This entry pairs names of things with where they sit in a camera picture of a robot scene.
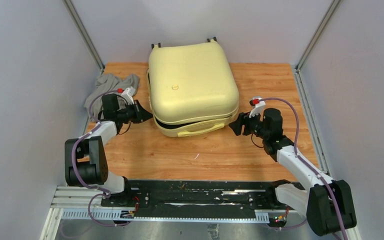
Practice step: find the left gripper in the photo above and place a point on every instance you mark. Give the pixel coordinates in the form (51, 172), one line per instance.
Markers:
(141, 114)

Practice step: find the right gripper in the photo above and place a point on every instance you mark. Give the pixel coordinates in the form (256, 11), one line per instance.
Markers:
(243, 119)

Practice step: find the cream suitcase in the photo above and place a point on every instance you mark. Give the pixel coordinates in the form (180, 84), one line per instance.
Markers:
(191, 88)

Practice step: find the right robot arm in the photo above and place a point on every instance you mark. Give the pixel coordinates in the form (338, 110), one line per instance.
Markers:
(326, 203)

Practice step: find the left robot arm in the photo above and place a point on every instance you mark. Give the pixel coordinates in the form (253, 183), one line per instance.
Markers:
(85, 160)

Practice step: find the grey crumpled cloth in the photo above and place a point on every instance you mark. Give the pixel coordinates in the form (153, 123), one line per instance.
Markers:
(106, 83)

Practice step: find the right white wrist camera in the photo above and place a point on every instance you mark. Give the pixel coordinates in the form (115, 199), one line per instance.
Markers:
(258, 105)

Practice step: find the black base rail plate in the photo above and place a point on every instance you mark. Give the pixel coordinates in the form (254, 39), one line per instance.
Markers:
(192, 199)

